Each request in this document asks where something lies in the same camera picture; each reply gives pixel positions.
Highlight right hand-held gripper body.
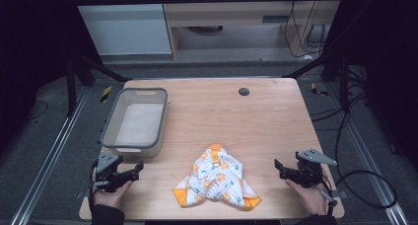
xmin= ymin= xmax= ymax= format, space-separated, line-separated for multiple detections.
xmin=289 ymin=148 xmax=338 ymax=188

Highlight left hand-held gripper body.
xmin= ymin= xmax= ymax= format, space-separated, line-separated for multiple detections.
xmin=93 ymin=151 xmax=133 ymax=193

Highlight white orange patterned baby garment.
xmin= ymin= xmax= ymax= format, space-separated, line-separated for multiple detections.
xmin=173 ymin=143 xmax=262 ymax=211

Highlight person's left hand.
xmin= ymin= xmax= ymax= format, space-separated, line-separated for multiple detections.
xmin=93 ymin=180 xmax=133 ymax=209

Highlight person's right hand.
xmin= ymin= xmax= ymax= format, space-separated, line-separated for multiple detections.
xmin=284 ymin=179 xmax=329 ymax=217

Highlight white grey-rimmed plastic bin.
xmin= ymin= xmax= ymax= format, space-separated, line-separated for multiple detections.
xmin=100 ymin=87 xmax=169 ymax=159

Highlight yellow black floor tape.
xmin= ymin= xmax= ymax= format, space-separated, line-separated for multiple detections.
xmin=310 ymin=82 xmax=330 ymax=98
xmin=100 ymin=85 xmax=113 ymax=104

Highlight black curtain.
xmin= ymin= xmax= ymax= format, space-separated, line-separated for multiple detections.
xmin=0 ymin=0 xmax=102 ymax=155
xmin=323 ymin=0 xmax=418 ymax=172

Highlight white cabinet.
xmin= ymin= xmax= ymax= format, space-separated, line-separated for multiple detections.
xmin=69 ymin=0 xmax=173 ymax=56

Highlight left hand-held gripper cable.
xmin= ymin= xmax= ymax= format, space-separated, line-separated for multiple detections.
xmin=87 ymin=161 xmax=100 ymax=214

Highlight hand-held gripper cable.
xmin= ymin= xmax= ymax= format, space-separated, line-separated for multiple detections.
xmin=317 ymin=174 xmax=339 ymax=217
xmin=87 ymin=161 xmax=100 ymax=214

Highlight right hand-held gripper cable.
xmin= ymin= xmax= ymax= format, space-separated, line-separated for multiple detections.
xmin=317 ymin=174 xmax=339 ymax=217

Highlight aluminium floor rail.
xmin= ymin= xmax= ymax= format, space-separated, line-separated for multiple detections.
xmin=327 ymin=82 xmax=409 ymax=225
xmin=10 ymin=86 xmax=91 ymax=225

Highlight bundle of black floor cables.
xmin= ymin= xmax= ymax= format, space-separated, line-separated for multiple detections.
xmin=310 ymin=66 xmax=371 ymax=132

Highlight thin black floor cable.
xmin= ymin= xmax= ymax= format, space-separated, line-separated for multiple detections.
xmin=27 ymin=100 xmax=49 ymax=121

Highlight black upright frame post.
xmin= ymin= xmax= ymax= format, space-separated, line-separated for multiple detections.
xmin=65 ymin=58 xmax=79 ymax=117
xmin=339 ymin=52 xmax=351 ymax=113

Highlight long black looped floor cable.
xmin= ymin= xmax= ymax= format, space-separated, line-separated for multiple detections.
xmin=334 ymin=110 xmax=398 ymax=210

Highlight black diagonal frame brace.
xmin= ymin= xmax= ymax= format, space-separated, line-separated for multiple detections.
xmin=283 ymin=51 xmax=343 ymax=80
xmin=77 ymin=55 xmax=131 ymax=83

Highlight black cables under desk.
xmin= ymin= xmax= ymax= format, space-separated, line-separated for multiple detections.
xmin=283 ymin=0 xmax=327 ymax=59

